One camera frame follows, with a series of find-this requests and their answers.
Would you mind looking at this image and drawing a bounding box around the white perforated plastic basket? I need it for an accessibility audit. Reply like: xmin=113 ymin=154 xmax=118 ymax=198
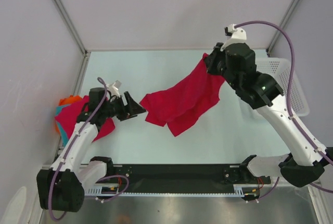
xmin=253 ymin=57 xmax=311 ymax=119

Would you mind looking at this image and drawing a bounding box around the orange t shirt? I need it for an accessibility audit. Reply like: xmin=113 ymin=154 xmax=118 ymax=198
xmin=58 ymin=95 xmax=82 ymax=106

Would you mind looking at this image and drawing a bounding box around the red t shirt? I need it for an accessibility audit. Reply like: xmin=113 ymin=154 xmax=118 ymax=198
xmin=139 ymin=53 xmax=225 ymax=137
xmin=54 ymin=95 xmax=116 ymax=143

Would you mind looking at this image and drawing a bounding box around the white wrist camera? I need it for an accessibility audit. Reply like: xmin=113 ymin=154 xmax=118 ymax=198
xmin=106 ymin=80 xmax=122 ymax=97
xmin=221 ymin=24 xmax=247 ymax=51

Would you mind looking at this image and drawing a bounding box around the folded red t shirt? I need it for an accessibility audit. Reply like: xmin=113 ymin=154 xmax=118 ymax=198
xmin=54 ymin=95 xmax=116 ymax=143

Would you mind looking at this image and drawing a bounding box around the teal t shirt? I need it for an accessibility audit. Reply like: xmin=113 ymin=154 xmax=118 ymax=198
xmin=55 ymin=104 xmax=69 ymax=147

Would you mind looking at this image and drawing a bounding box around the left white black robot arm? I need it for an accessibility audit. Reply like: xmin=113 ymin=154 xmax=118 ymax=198
xmin=36 ymin=88 xmax=146 ymax=213

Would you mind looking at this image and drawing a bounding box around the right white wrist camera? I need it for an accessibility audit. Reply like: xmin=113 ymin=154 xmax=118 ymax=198
xmin=221 ymin=24 xmax=247 ymax=51

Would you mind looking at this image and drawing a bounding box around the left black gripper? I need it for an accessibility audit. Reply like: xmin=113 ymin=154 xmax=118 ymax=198
xmin=101 ymin=92 xmax=146 ymax=121

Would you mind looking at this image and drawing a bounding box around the right slotted cable duct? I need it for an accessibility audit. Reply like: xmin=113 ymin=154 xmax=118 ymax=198
xmin=233 ymin=184 xmax=261 ymax=197

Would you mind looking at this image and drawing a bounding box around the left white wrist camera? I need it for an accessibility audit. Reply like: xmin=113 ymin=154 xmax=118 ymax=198
xmin=106 ymin=80 xmax=122 ymax=97

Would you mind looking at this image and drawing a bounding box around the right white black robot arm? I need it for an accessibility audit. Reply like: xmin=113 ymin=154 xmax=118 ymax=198
xmin=204 ymin=43 xmax=332 ymax=188

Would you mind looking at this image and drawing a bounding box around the slotted cable duct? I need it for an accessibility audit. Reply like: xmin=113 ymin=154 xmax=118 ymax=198
xmin=233 ymin=184 xmax=261 ymax=197
xmin=85 ymin=184 xmax=119 ymax=197

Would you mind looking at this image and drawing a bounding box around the left slotted cable duct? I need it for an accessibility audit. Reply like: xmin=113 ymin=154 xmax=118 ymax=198
xmin=85 ymin=184 xmax=119 ymax=197

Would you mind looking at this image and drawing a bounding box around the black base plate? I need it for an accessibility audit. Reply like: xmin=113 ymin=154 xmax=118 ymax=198
xmin=111 ymin=164 xmax=271 ymax=194

